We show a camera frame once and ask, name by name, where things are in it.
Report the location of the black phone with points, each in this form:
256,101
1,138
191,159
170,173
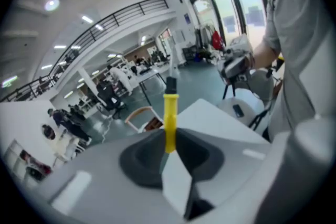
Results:
237,110

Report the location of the white dressing table with mirror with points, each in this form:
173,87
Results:
48,131

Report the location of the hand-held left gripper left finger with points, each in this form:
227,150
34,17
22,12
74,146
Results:
105,178

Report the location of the person's right forearm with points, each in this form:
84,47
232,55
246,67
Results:
262,56

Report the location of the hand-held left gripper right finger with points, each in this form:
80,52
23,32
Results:
236,173

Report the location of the wooden chair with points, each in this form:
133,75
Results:
139,110

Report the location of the black office chair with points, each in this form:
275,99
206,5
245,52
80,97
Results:
106,91

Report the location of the clothes rack with garments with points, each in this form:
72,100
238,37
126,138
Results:
215,39

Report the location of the white shelf cabinet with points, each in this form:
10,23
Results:
13,154

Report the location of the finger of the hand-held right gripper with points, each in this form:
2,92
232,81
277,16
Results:
235,68

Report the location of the black mezzanine railing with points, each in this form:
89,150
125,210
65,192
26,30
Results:
142,8

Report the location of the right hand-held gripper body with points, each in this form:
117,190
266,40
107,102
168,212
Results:
241,46

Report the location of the white table black legs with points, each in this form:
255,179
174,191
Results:
151,74

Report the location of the grey chair black legs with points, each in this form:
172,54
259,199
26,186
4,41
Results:
252,110

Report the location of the person in grey shirt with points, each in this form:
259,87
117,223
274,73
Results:
296,34

